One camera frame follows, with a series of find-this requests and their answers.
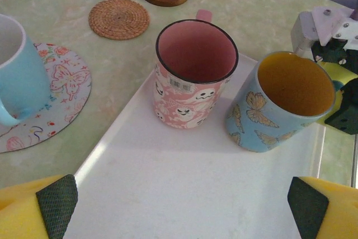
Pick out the blue butterfly print mug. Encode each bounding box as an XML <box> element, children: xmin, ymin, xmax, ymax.
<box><xmin>225</xmin><ymin>50</ymin><xmax>336</xmax><ymax>153</ymax></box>

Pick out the pink ghost print mug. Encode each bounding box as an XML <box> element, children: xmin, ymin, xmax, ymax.
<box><xmin>153</xmin><ymin>9</ymin><xmax>239</xmax><ymax>130</ymax></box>

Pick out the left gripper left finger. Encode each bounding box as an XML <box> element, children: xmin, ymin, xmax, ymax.
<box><xmin>0</xmin><ymin>174</ymin><xmax>78</xmax><ymax>239</ymax></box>

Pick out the woven rattan coaster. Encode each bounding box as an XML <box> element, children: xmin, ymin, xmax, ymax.
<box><xmin>88</xmin><ymin>0</ymin><xmax>151</xmax><ymax>39</ymax></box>

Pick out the white rectangular tray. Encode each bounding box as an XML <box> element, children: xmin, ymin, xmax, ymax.
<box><xmin>63</xmin><ymin>50</ymin><xmax>358</xmax><ymax>239</ymax></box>

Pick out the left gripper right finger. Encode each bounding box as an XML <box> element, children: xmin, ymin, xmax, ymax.
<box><xmin>287</xmin><ymin>176</ymin><xmax>358</xmax><ymax>239</ymax></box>

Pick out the light blue mug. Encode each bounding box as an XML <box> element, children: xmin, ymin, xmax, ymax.
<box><xmin>0</xmin><ymin>13</ymin><xmax>51</xmax><ymax>126</ymax></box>

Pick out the round floral butterfly coaster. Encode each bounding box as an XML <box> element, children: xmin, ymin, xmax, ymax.
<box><xmin>0</xmin><ymin>42</ymin><xmax>93</xmax><ymax>154</ymax></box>

